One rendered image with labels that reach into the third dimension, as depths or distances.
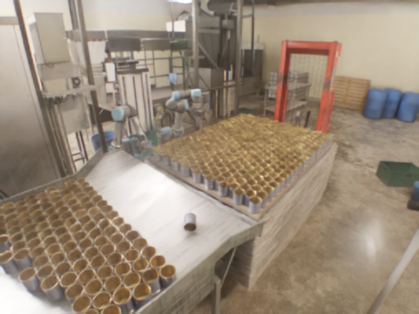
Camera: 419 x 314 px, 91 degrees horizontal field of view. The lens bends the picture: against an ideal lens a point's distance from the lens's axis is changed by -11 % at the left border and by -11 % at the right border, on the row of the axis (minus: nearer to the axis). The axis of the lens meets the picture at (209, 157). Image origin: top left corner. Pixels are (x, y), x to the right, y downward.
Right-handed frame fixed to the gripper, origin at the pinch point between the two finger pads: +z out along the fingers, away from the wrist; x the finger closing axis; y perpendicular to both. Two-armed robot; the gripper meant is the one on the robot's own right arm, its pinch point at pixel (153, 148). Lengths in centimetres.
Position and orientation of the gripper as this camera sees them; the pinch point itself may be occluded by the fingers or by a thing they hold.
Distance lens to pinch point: 203.5
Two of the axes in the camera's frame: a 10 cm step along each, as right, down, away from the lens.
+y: 0.2, 8.9, 4.6
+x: -6.3, 3.7, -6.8
